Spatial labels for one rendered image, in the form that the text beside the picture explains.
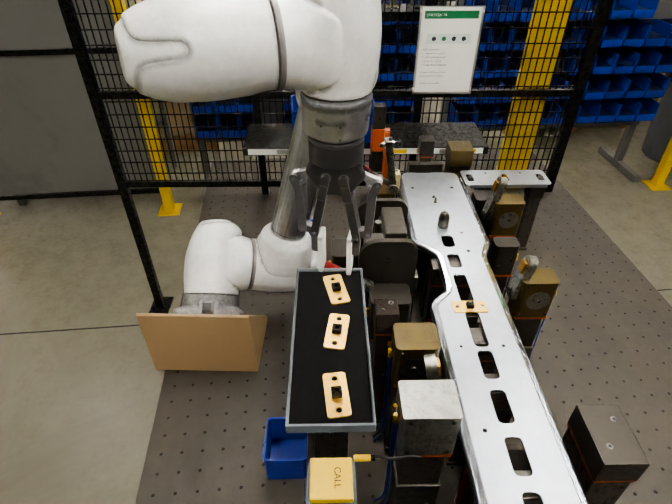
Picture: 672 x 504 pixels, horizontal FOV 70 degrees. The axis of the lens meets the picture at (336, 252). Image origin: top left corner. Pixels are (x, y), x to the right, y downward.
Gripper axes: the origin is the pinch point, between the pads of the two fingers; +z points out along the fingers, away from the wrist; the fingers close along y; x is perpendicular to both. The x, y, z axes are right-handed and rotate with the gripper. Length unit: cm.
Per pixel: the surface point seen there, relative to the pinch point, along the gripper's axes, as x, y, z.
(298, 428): -20.1, -2.2, 18.8
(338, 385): -11.6, 2.5, 18.5
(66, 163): 179, -202, 97
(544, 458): -9, 39, 35
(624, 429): -2, 53, 32
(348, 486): -27.4, 6.6, 18.8
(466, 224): 63, 28, 35
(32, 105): 177, -208, 60
